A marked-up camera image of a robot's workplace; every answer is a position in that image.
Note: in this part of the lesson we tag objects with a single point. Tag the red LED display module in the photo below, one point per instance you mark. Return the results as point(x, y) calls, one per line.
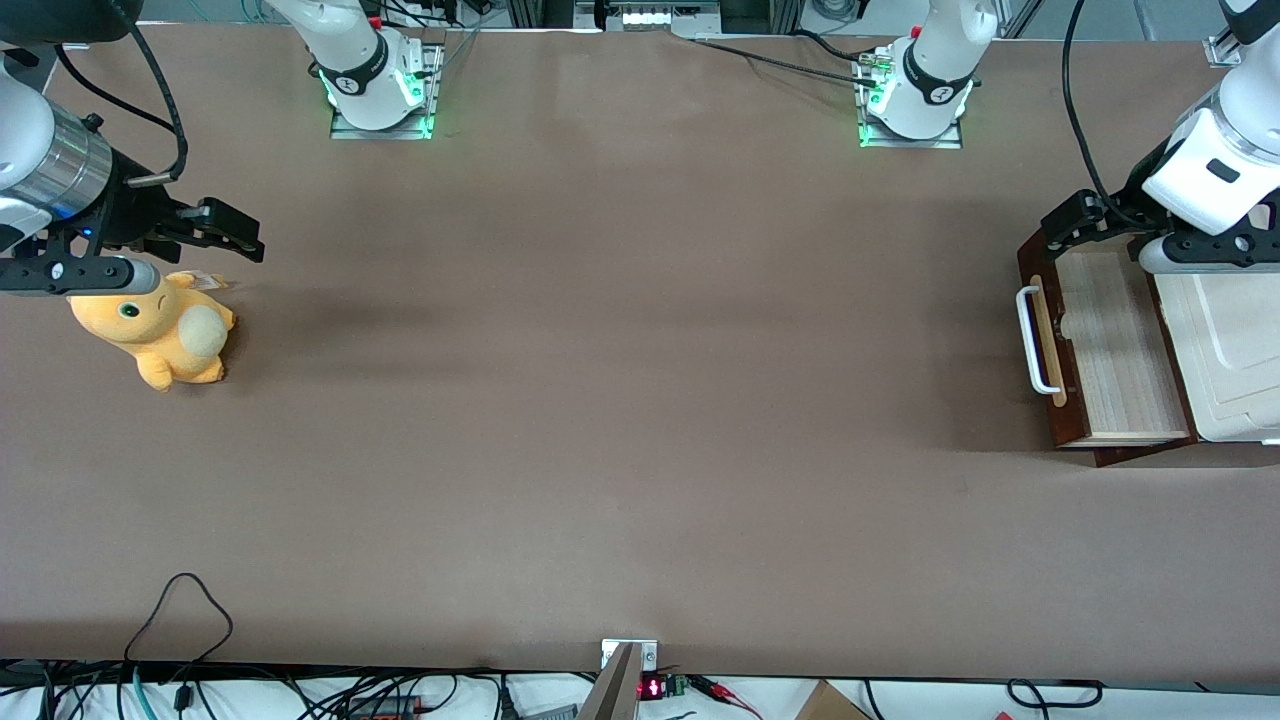
point(655, 687)

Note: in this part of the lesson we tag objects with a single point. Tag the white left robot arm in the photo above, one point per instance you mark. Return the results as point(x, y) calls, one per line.
point(1180, 195)

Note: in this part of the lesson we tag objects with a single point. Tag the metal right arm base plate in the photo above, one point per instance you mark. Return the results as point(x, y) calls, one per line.
point(428, 90)

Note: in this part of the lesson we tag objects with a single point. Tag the orange plush toy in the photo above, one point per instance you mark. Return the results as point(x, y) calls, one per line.
point(150, 325)

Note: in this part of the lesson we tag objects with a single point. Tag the small aluminium bracket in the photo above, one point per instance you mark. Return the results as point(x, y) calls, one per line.
point(1222, 50)

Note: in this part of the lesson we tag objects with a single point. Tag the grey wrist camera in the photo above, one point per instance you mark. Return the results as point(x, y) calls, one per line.
point(1210, 255)
point(60, 277)

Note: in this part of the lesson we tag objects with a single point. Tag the lit device behind table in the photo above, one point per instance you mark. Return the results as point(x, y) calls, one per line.
point(660, 17)

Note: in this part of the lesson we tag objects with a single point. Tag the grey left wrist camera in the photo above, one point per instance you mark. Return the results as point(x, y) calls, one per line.
point(1210, 255)

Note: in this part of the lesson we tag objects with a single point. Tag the orange black device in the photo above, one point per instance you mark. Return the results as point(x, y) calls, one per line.
point(385, 708)

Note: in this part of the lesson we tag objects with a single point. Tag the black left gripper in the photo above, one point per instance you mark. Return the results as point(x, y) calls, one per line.
point(1128, 197)

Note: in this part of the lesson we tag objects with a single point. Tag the grey camera mount pole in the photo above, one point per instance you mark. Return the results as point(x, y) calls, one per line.
point(615, 690)

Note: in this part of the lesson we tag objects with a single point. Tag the brown cardboard piece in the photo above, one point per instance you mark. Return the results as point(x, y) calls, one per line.
point(830, 705)

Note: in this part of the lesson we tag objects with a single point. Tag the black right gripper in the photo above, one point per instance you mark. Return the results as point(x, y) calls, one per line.
point(133, 216)

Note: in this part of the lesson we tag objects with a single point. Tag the dark wood drawer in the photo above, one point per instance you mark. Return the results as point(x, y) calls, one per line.
point(1120, 350)

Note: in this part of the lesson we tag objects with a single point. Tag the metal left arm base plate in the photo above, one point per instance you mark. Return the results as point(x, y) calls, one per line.
point(910, 143)

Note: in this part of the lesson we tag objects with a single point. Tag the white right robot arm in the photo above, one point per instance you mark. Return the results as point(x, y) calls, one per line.
point(350, 45)

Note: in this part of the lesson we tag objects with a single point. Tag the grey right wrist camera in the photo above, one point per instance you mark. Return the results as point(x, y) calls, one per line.
point(60, 277)

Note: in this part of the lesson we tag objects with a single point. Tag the metal camera mount clamp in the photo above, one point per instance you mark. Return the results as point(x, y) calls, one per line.
point(648, 655)

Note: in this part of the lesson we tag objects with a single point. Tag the white embossed cabinet panel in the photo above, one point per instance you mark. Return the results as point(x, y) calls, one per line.
point(1230, 350)

